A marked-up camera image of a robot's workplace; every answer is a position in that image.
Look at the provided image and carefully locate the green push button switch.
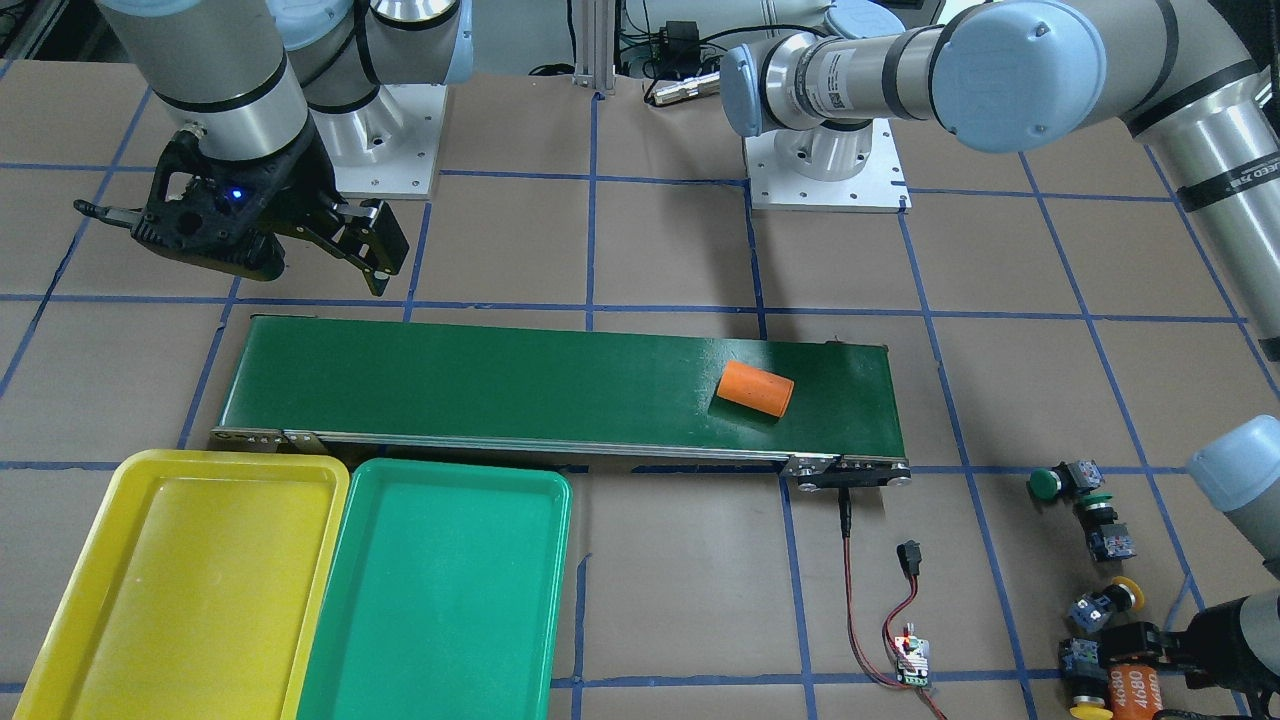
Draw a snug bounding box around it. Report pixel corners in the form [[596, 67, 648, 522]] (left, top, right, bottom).
[[1027, 460, 1105, 503]]

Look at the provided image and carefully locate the small motor controller board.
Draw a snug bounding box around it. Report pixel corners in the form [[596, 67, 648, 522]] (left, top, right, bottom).
[[891, 628, 933, 689]]

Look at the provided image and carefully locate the red black power cable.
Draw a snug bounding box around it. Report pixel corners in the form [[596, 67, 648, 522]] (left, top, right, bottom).
[[835, 487, 946, 720]]

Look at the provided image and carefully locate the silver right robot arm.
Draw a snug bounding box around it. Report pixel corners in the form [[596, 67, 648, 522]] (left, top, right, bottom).
[[74, 1, 474, 296]]

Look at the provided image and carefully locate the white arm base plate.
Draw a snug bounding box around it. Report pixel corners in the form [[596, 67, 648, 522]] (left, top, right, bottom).
[[742, 119, 913, 213], [312, 85, 449, 200]]

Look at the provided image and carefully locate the aluminium frame post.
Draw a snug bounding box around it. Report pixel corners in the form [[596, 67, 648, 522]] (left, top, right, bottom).
[[570, 1, 618, 97]]

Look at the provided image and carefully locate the yellow push button switch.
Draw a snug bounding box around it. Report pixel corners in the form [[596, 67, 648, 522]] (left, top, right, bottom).
[[1066, 575, 1146, 635]]

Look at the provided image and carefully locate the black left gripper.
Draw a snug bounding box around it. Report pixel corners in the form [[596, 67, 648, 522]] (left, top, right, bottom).
[[1100, 600, 1256, 694]]

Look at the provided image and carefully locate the plain orange cylinder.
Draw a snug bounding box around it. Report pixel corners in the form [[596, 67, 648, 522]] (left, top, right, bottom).
[[716, 360, 795, 418]]

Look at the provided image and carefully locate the black power adapter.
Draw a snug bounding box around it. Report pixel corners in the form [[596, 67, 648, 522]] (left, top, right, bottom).
[[654, 20, 701, 63]]

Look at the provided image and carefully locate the yellow plastic tray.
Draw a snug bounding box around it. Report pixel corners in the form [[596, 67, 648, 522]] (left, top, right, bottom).
[[14, 450, 349, 719]]

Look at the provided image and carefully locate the yellow mushroom push button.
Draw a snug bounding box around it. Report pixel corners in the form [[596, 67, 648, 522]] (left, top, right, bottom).
[[1057, 638, 1114, 719]]

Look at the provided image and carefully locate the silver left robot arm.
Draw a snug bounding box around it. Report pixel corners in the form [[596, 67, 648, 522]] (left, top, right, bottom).
[[719, 1, 1279, 361]]

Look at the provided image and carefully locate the green plastic tray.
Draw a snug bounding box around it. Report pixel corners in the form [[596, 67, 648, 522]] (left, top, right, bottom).
[[297, 457, 572, 719]]

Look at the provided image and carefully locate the green conveyor belt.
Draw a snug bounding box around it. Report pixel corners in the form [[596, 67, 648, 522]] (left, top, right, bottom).
[[211, 315, 911, 489]]

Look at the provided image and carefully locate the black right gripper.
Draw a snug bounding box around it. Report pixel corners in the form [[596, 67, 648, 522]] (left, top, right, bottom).
[[73, 127, 410, 297]]

